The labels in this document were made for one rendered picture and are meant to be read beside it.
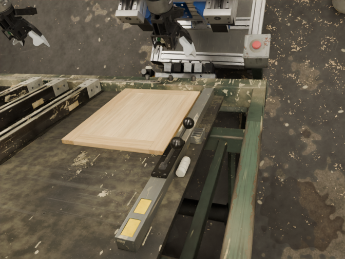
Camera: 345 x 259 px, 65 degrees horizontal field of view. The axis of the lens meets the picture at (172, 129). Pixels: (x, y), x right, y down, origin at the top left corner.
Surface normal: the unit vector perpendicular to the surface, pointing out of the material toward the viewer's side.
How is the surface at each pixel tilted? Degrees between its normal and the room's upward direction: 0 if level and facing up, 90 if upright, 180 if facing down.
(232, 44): 0
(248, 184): 56
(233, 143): 34
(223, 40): 0
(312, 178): 0
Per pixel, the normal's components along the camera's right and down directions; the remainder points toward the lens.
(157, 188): -0.08, -0.87
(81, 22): -0.30, -0.09
